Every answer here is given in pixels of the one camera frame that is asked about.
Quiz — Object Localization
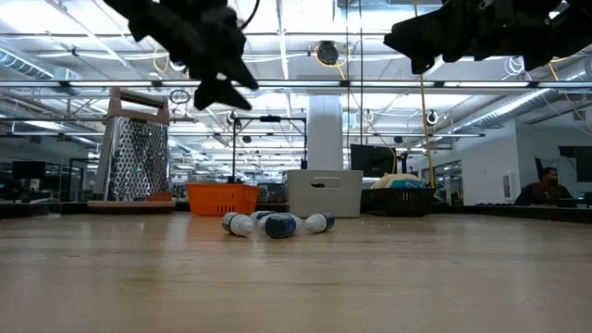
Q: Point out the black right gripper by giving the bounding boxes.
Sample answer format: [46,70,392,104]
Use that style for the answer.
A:
[383,0,563,75]

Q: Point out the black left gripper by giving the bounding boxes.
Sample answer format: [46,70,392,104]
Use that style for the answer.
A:
[102,0,261,112]

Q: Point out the navy colouring dropper bottle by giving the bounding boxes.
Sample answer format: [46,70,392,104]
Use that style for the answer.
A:
[263,213,304,241]

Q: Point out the brown colouring dropper bottle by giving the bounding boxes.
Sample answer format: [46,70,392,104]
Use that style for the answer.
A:
[304,213,337,235]

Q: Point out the white column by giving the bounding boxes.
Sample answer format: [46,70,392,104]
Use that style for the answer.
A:
[306,94,344,171]

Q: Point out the orange plastic basket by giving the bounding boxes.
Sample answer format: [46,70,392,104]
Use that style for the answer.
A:
[185,182,260,217]

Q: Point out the metal box grater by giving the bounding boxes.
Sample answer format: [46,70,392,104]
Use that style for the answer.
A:
[86,87,177,215]

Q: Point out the black monitor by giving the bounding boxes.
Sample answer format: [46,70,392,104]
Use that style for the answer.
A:
[350,143,398,179]

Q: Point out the grey plastic bin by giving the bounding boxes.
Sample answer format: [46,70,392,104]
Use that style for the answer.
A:
[285,169,364,219]

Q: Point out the black plastic basket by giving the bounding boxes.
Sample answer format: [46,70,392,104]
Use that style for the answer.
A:
[359,187,436,218]

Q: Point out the person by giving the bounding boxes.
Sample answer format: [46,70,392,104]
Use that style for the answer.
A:
[513,166,577,207]

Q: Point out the dark desk monitor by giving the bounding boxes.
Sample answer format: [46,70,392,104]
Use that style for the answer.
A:
[11,160,47,181]

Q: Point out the black frame stand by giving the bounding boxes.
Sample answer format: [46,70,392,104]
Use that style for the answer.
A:
[229,115,309,185]

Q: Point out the black hanging cable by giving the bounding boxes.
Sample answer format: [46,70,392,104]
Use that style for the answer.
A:
[344,0,351,191]
[358,0,364,191]

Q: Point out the yellow hanging cable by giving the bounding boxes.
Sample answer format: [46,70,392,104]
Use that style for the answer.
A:
[413,0,437,191]

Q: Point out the silver ventilation duct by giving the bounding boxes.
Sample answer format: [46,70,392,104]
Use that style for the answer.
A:
[450,57,592,136]

